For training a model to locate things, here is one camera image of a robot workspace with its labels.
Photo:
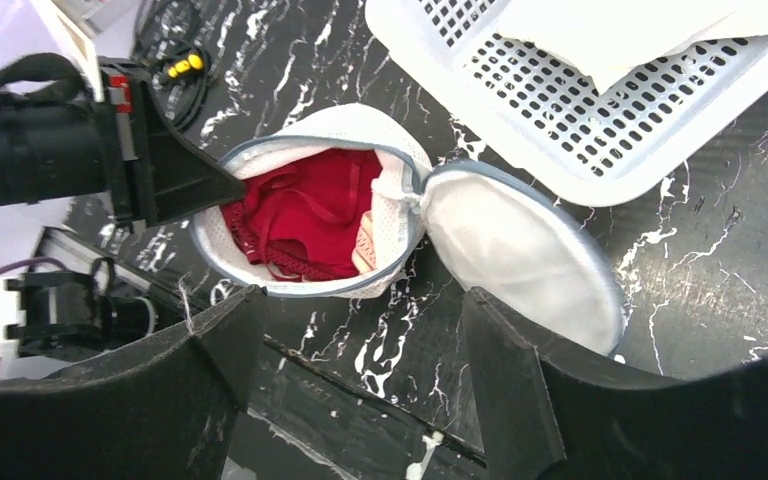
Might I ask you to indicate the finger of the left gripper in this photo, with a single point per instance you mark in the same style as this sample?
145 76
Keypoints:
153 174

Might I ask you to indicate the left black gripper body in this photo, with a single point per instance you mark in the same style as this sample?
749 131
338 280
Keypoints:
55 140

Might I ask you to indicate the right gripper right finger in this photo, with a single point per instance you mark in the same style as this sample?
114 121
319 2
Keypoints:
549 408

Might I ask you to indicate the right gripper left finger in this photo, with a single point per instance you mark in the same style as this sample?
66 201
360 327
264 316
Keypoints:
163 407

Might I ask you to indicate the red bra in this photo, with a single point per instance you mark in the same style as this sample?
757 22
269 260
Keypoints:
300 221

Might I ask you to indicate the white mesh bag blue zipper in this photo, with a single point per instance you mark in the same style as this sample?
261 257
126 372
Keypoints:
489 229

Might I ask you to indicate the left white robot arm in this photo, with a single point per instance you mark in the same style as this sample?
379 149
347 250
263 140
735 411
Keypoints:
50 306

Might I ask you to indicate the beige pink bra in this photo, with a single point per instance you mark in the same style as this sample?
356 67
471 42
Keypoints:
363 255

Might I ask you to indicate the white bra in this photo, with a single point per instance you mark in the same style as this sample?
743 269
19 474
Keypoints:
605 40

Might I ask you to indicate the white plastic basket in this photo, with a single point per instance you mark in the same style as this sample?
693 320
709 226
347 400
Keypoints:
589 148

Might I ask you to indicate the black base frame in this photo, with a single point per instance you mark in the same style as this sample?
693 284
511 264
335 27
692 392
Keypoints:
302 424

